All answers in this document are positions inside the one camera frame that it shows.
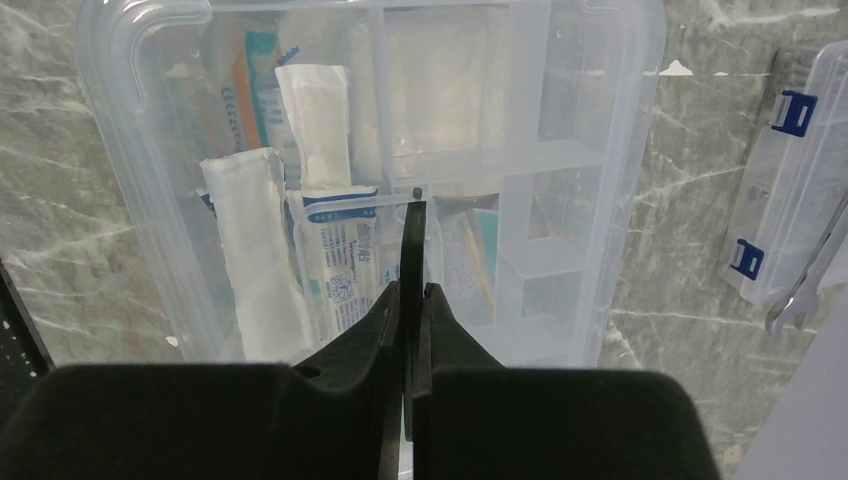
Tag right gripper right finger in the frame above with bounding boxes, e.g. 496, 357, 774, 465
405, 284, 719, 479

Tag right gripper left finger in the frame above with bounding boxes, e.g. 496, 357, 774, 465
1, 283, 402, 479

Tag blue printed sachet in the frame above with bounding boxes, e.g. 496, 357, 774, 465
286, 186, 382, 342

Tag teal carded blister pack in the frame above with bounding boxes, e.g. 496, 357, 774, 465
437, 203, 498, 327

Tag clear first aid box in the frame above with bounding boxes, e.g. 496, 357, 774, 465
86, 6, 657, 366

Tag teal striped packet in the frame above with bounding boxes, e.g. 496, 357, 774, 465
209, 25, 300, 165

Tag white sachet top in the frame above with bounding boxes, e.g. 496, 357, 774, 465
275, 64, 352, 189

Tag clear divided organizer tray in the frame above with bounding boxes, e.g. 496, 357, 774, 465
277, 1, 665, 368

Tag clear screw box blue latches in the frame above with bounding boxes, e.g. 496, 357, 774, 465
718, 40, 847, 304

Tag black base frame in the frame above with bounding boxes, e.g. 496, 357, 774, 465
1, 264, 54, 424

